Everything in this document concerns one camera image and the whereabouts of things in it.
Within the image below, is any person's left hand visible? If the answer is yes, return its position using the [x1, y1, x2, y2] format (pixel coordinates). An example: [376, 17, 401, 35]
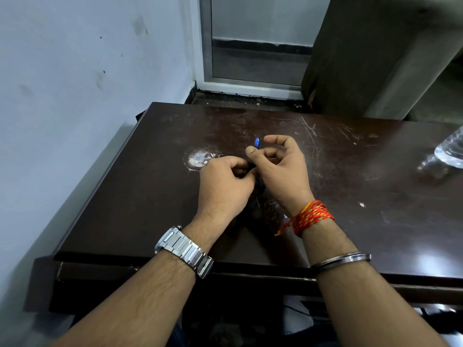
[192, 155, 258, 232]

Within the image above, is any person's right hand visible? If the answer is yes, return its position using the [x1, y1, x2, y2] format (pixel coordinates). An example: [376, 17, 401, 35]
[245, 134, 315, 216]

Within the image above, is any blue dark pen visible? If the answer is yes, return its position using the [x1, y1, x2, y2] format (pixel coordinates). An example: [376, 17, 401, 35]
[249, 137, 266, 192]

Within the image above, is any person's right forearm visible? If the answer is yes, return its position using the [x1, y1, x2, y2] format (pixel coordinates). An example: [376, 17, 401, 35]
[300, 215, 440, 347]

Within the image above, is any person's left forearm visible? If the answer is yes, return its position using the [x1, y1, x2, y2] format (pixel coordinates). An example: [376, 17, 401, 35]
[54, 218, 227, 347]

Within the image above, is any red orange thread wristband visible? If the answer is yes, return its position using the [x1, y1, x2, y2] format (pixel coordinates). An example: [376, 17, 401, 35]
[275, 200, 335, 238]

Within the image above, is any silver metal wristwatch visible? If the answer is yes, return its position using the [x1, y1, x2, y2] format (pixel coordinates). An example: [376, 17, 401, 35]
[155, 225, 214, 279]

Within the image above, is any white framed glass door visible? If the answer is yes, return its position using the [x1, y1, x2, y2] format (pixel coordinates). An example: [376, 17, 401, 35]
[190, 0, 331, 100]

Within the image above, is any silver metal bangle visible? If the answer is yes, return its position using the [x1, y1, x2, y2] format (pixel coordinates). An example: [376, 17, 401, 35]
[310, 252, 372, 274]

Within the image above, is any grey brown cabinet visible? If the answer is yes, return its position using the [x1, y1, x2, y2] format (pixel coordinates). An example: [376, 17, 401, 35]
[301, 0, 463, 120]

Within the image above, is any clear plastic bottle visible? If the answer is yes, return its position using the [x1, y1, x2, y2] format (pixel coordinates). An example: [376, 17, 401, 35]
[434, 126, 463, 169]

